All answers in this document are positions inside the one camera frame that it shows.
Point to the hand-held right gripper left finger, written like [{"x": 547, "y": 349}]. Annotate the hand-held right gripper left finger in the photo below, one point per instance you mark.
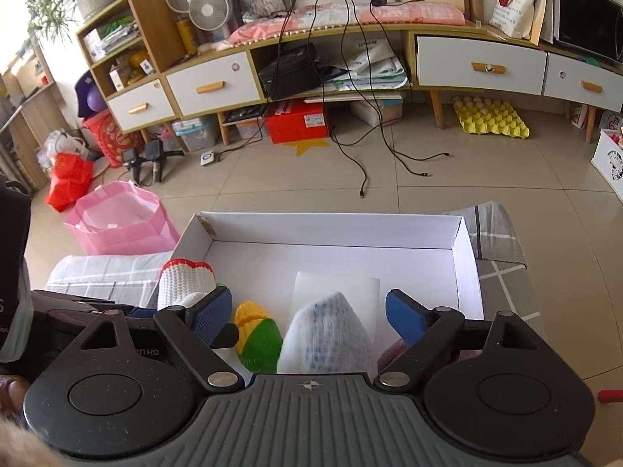
[{"x": 211, "y": 314}]

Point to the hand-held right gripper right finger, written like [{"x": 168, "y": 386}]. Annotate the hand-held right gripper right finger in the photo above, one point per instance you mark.
[{"x": 404, "y": 314}]

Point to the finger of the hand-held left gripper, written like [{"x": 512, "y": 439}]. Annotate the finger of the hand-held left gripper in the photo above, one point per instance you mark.
[
  {"x": 225, "y": 337},
  {"x": 144, "y": 313}
]

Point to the yellow green toy corn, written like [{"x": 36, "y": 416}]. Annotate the yellow green toy corn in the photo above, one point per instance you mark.
[{"x": 258, "y": 345}]

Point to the white knitted toy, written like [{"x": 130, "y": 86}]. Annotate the white knitted toy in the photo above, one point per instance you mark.
[{"x": 187, "y": 279}]

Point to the white foam board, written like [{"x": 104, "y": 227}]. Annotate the white foam board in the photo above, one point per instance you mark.
[{"x": 336, "y": 284}]

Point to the white cardboard box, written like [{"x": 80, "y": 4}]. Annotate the white cardboard box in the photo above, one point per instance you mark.
[{"x": 340, "y": 258}]

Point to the pink shopping bag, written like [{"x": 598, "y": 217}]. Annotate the pink shopping bag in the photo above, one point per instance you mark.
[{"x": 141, "y": 233}]

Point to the grey checked blanket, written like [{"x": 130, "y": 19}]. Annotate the grey checked blanket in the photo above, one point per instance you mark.
[{"x": 506, "y": 282}]

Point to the fuzzy beige cloth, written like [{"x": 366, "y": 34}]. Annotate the fuzzy beige cloth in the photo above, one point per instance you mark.
[{"x": 22, "y": 445}]

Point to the red plastic bag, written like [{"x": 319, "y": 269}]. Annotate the red plastic bag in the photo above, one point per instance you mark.
[{"x": 68, "y": 180}]

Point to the red printed basket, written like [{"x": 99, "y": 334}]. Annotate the red printed basket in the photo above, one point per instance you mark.
[{"x": 109, "y": 136}]

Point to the clear storage box blue lid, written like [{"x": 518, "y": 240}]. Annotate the clear storage box blue lid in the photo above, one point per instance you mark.
[{"x": 194, "y": 134}]

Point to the clear plastic bag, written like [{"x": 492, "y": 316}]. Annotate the clear plastic bag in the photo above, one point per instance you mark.
[{"x": 63, "y": 143}]

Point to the yellow star floor sticker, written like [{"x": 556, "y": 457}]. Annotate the yellow star floor sticker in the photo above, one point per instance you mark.
[{"x": 311, "y": 147}]

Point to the white tissue box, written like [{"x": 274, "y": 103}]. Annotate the white tissue box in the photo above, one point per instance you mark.
[{"x": 377, "y": 111}]

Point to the red cardboard box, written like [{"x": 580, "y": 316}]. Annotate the red cardboard box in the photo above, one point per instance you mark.
[{"x": 292, "y": 124}]

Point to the wooden curved shelf rack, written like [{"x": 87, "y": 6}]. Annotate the wooden curved shelf rack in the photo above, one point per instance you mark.
[{"x": 29, "y": 121}]

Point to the yellow egg tray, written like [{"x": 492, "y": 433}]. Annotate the yellow egg tray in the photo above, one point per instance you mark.
[{"x": 491, "y": 116}]

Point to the purple ball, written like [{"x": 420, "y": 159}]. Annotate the purple ball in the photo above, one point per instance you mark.
[{"x": 92, "y": 99}]

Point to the red plastic stool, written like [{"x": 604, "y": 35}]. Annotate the red plastic stool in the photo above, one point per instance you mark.
[{"x": 611, "y": 396}]

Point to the small white box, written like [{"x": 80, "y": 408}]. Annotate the small white box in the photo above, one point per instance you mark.
[{"x": 117, "y": 78}]

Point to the stack of white papers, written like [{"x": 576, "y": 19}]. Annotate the stack of white papers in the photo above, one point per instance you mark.
[{"x": 375, "y": 65}]

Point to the white crate of toys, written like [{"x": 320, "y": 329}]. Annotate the white crate of toys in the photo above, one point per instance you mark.
[{"x": 608, "y": 160}]

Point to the black device on shelf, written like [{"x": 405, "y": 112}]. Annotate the black device on shelf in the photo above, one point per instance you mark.
[{"x": 292, "y": 68}]

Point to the white carton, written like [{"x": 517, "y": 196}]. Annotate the white carton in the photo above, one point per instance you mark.
[{"x": 94, "y": 43}]

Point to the yellow bottle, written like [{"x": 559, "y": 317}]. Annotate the yellow bottle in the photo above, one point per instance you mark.
[{"x": 187, "y": 36}]

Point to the stack of booklets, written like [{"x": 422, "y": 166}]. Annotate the stack of booklets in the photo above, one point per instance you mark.
[{"x": 119, "y": 34}]

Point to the wooden TV cabinet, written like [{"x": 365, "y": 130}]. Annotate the wooden TV cabinet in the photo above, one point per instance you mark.
[{"x": 151, "y": 24}]

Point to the pink folded cloth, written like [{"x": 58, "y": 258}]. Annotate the pink folded cloth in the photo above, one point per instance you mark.
[{"x": 428, "y": 12}]

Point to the white paper bag red print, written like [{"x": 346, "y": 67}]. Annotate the white paper bag red print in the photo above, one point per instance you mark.
[{"x": 516, "y": 5}]

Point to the brown paper envelope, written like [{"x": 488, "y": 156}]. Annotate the brown paper envelope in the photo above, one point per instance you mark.
[{"x": 542, "y": 5}]

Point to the black microwave oven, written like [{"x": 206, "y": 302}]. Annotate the black microwave oven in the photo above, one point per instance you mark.
[{"x": 589, "y": 14}]

